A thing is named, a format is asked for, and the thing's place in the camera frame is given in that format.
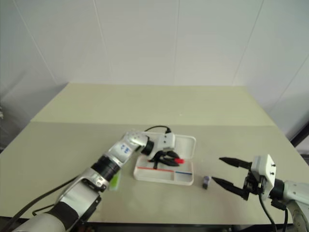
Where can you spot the white plastic tray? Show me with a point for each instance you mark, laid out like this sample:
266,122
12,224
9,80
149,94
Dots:
183,149

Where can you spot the dark metal frame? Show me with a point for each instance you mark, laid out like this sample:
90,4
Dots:
301,137

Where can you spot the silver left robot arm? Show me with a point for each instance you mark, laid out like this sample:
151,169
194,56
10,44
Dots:
120,151

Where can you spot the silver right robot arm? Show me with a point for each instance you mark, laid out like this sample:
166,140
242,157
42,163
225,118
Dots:
293,193

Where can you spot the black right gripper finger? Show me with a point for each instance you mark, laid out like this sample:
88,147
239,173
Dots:
229,186
235,162

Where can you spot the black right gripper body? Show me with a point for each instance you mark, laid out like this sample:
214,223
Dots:
252,184

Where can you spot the red marker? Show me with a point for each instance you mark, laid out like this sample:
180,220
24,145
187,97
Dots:
179,160

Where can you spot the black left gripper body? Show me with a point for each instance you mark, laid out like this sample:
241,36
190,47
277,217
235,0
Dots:
158,154

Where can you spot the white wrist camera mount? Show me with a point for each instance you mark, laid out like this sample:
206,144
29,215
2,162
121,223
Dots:
265,172
166,140

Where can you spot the small dark purple eraser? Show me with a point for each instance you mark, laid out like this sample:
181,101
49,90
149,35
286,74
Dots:
206,181

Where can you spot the green marker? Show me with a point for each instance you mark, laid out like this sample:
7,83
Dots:
115,181

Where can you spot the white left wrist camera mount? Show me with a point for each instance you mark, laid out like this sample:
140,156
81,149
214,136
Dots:
166,140

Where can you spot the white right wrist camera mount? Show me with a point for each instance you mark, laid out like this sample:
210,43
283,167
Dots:
265,172

